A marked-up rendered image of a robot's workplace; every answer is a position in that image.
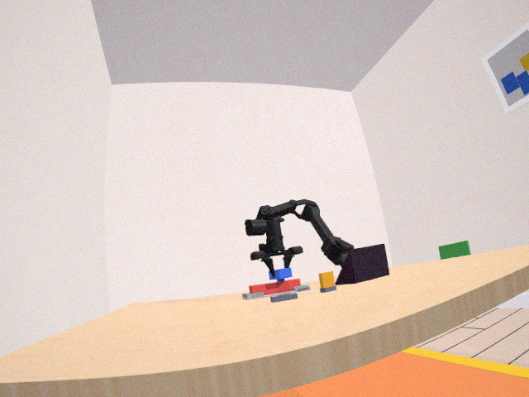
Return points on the yellow rectangular block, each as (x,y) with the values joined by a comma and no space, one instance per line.
(326,279)

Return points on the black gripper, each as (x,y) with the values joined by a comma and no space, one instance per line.
(276,243)

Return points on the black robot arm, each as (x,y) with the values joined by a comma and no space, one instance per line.
(269,218)

